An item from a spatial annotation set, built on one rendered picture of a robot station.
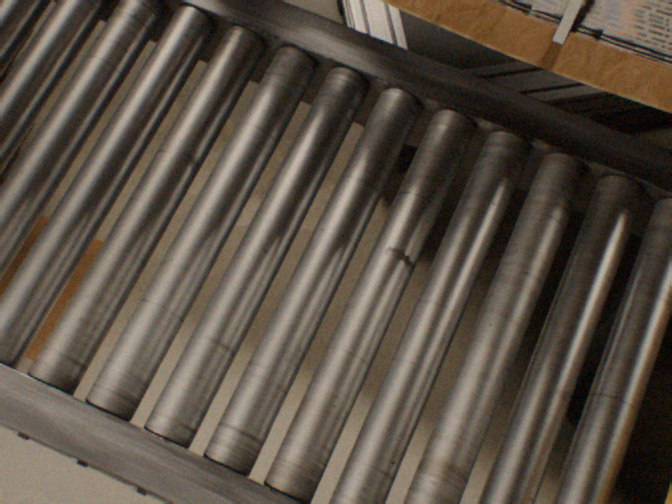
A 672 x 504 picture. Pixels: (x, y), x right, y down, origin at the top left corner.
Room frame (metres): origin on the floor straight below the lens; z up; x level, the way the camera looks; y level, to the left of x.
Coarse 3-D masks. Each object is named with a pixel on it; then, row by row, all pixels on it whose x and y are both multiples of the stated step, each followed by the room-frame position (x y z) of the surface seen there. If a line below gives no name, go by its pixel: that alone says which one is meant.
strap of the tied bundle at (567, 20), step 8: (576, 0) 0.47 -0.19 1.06; (568, 8) 0.46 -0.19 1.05; (576, 8) 0.46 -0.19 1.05; (568, 16) 0.46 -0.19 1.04; (560, 24) 0.46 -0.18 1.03; (568, 24) 0.46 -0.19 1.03; (560, 32) 0.46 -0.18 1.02; (568, 32) 0.46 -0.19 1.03; (552, 40) 0.46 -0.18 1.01; (560, 40) 0.45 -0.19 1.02
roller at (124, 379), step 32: (288, 64) 0.56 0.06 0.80; (256, 96) 0.52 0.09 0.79; (288, 96) 0.52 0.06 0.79; (256, 128) 0.47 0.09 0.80; (224, 160) 0.44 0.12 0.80; (256, 160) 0.44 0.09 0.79; (224, 192) 0.40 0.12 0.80; (192, 224) 0.36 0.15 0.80; (224, 224) 0.36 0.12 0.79; (192, 256) 0.32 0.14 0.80; (160, 288) 0.29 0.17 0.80; (192, 288) 0.29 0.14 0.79; (160, 320) 0.25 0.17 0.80; (128, 352) 0.22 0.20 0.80; (160, 352) 0.22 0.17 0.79; (96, 384) 0.19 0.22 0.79; (128, 384) 0.19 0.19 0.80; (128, 416) 0.16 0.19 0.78
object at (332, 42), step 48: (192, 0) 0.64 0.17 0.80; (240, 0) 0.64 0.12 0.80; (336, 48) 0.58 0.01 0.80; (384, 48) 0.58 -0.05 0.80; (432, 96) 0.52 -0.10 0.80; (480, 96) 0.53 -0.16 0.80; (528, 96) 0.53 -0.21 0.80; (480, 144) 0.50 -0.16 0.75; (528, 144) 0.48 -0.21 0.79; (576, 144) 0.47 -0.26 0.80; (624, 144) 0.47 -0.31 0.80
